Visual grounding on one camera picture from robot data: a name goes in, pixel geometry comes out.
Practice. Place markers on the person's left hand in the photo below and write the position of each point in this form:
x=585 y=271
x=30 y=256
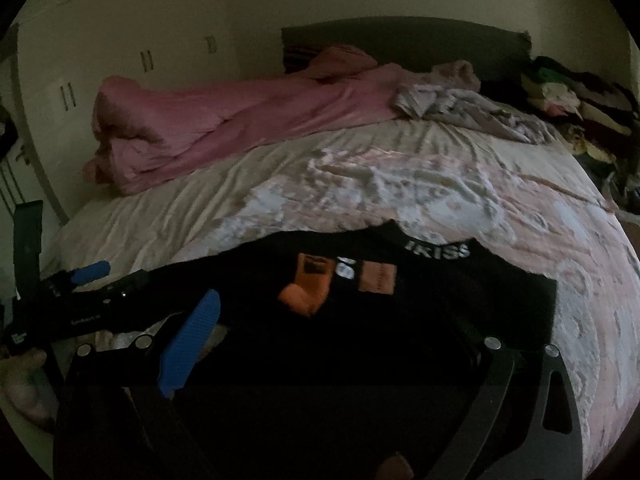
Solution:
x=25 y=365

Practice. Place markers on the pink blanket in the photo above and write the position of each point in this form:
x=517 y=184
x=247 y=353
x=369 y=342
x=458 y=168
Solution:
x=200 y=120

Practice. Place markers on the white wardrobe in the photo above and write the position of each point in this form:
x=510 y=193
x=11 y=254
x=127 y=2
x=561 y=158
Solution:
x=125 y=25

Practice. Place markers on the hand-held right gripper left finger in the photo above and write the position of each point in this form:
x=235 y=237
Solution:
x=192 y=340

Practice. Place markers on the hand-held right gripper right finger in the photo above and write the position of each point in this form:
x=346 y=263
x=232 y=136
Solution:
x=492 y=375

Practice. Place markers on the pile of mixed clothes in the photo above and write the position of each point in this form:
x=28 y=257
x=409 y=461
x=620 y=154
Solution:
x=575 y=95

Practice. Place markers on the floral pink bedspread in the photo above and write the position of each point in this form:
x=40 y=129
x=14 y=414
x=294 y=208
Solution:
x=400 y=175

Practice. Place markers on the black printed garment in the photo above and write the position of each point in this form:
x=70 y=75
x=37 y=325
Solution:
x=400 y=320

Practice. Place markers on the striped pillow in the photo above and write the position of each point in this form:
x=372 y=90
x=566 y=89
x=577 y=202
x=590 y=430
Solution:
x=297 y=57

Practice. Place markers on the dark headboard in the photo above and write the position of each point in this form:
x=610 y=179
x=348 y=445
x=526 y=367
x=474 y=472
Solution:
x=425 y=45

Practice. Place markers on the crumpled lilac cloth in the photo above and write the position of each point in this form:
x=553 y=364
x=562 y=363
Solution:
x=465 y=105

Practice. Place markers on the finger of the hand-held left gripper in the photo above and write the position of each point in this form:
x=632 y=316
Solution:
x=90 y=271
x=127 y=286

